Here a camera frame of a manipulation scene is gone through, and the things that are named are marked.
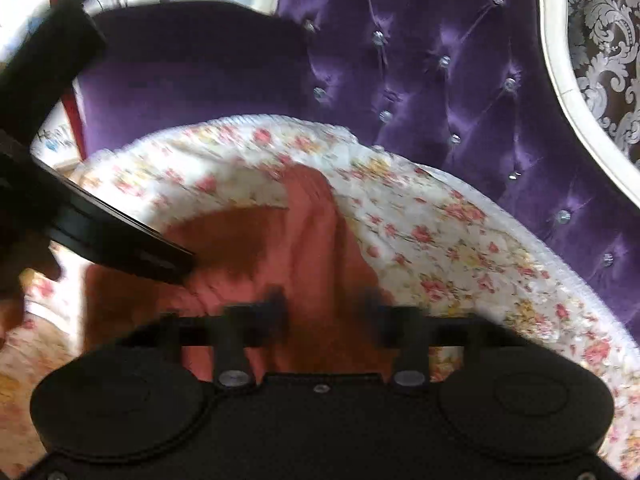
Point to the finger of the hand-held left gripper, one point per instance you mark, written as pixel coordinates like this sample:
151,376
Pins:
110,232

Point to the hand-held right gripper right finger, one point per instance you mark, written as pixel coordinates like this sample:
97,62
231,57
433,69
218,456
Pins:
412,332

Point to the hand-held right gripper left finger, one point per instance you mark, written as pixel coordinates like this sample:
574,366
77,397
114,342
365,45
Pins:
234,332

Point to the rust red pants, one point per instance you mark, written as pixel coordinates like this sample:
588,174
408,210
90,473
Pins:
310,240

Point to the floral bedsheet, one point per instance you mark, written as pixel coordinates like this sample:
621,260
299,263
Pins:
450,240

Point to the dark purple velvet cushion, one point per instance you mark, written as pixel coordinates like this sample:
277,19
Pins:
190,75

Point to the purple tufted headboard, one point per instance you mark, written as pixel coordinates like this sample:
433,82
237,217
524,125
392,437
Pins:
425,35

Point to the damask patterned curtain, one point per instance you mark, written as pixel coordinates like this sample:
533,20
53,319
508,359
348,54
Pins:
610,35

